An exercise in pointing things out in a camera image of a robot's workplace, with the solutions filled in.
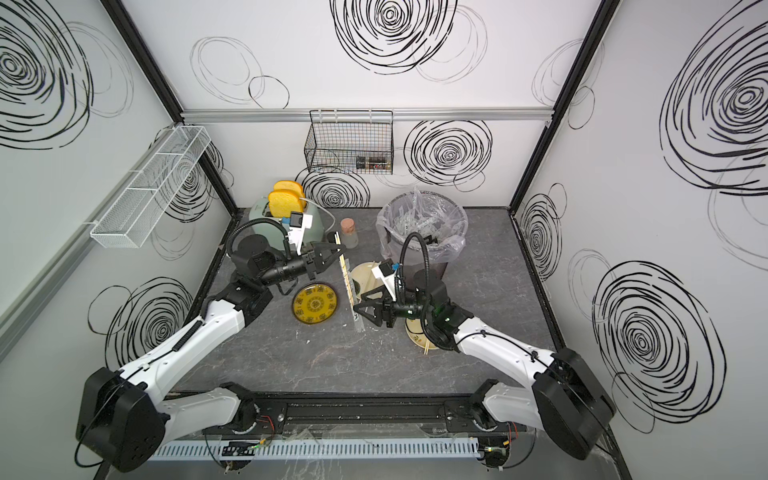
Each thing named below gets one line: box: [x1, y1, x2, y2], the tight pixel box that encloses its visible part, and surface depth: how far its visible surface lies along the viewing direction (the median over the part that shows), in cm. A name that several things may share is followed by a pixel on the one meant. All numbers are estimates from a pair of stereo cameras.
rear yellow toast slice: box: [273, 180, 304, 198], surface depth 98 cm
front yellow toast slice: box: [268, 191, 303, 218], surface depth 96 cm
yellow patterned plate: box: [292, 283, 339, 325], surface depth 95 cm
